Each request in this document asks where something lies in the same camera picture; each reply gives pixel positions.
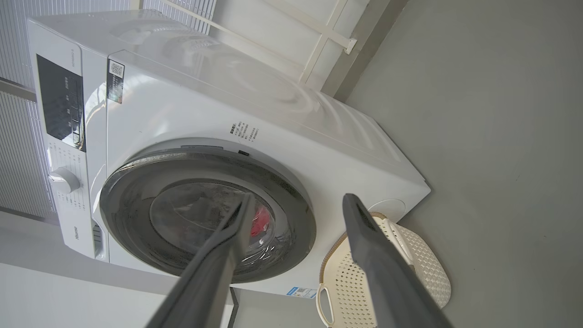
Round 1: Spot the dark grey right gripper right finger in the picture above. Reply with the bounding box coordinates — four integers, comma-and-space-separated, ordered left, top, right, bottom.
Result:
342, 194, 454, 328

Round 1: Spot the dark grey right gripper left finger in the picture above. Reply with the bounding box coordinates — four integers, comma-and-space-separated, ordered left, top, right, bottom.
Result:
146, 193, 256, 328

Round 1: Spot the red and white garment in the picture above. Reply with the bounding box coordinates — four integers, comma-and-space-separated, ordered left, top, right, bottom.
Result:
250, 205, 275, 238

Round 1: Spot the glass washing machine door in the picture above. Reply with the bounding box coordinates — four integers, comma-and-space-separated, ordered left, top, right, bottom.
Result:
99, 148, 317, 284

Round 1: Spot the cream perforated basket brown rim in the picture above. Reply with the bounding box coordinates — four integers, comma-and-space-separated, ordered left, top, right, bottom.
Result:
316, 212, 451, 328

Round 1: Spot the white front-load washing machine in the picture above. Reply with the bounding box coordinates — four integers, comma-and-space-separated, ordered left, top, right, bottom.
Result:
27, 9, 431, 300

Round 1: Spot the white washing machine control dial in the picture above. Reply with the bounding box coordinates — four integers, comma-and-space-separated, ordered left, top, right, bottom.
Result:
48, 168, 82, 194

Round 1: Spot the blue energy label sticker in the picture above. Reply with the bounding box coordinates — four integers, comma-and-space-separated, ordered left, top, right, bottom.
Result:
287, 286, 317, 299

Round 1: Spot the black QR code label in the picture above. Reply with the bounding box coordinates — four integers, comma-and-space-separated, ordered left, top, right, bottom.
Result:
107, 59, 126, 104

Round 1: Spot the cream metal railing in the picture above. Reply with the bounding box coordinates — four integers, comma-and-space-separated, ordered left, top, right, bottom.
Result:
159, 0, 358, 85

